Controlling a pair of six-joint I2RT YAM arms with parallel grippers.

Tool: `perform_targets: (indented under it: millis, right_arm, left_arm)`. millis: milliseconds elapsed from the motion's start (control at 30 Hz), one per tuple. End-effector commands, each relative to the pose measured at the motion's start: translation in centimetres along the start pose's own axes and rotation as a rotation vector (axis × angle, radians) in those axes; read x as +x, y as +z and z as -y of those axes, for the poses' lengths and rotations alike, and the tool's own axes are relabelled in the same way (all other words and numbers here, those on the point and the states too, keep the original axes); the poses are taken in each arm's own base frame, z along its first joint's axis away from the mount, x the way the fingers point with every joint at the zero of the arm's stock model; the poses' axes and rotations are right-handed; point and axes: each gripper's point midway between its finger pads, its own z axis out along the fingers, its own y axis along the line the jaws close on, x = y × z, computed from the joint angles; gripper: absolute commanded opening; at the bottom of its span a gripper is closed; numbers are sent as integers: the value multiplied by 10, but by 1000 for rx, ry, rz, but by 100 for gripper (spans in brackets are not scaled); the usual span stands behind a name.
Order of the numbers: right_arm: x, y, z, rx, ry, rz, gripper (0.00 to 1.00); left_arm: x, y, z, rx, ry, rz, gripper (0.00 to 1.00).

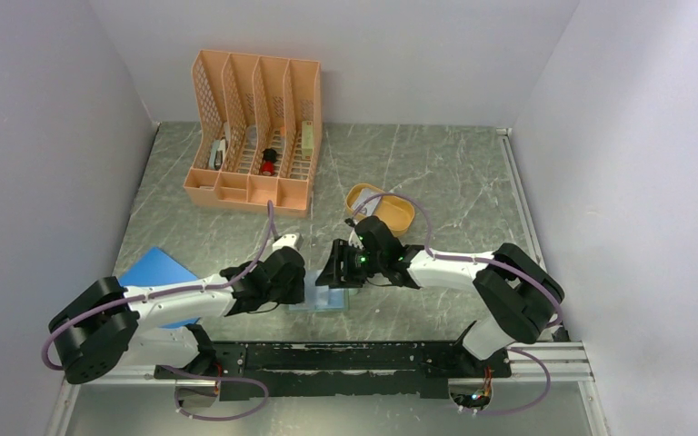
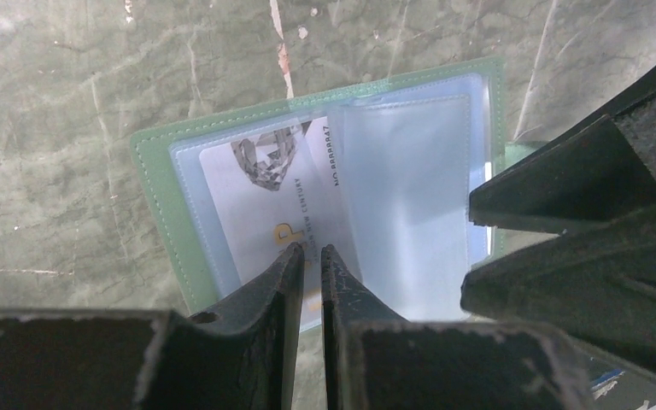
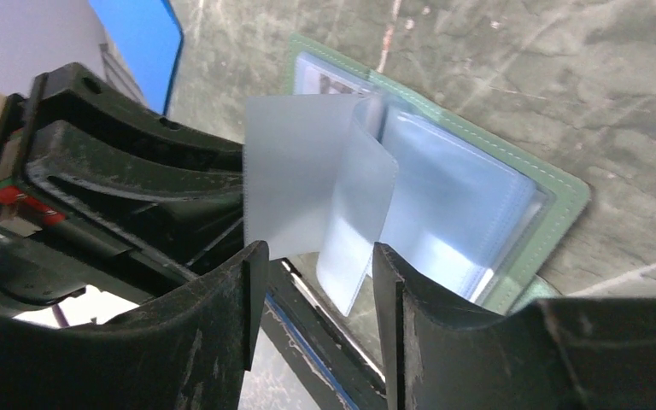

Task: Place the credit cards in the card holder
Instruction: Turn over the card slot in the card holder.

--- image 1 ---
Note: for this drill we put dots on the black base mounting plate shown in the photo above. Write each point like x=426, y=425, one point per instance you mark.
x=311, y=369

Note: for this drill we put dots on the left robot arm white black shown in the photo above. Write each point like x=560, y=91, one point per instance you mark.
x=112, y=326

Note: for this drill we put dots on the red black small bottle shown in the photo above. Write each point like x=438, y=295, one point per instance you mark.
x=269, y=159

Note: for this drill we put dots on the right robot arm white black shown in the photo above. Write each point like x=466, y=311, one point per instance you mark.
x=521, y=297

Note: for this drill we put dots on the peach plastic file organizer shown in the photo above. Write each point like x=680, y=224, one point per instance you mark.
x=256, y=102

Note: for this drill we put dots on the yellow oval tray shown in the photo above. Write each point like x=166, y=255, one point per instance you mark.
x=397, y=213

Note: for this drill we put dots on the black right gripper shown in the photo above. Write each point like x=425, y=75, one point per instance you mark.
x=336, y=277

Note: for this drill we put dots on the light blue credit card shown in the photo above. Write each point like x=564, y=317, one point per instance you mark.
x=325, y=296

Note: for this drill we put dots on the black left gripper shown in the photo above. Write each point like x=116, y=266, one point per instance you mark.
x=296, y=293

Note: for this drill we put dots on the grey white utility knife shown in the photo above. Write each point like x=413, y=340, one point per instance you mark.
x=218, y=150

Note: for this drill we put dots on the aluminium rail frame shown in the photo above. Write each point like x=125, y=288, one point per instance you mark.
x=465, y=394

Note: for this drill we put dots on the card in yellow tray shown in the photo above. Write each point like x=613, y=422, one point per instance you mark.
x=366, y=203

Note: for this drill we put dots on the pale green eraser box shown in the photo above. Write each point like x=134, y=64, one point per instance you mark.
x=307, y=140

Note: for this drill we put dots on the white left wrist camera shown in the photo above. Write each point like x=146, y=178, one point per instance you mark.
x=288, y=240

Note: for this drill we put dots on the blue notebook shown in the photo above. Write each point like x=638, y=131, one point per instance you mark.
x=156, y=268

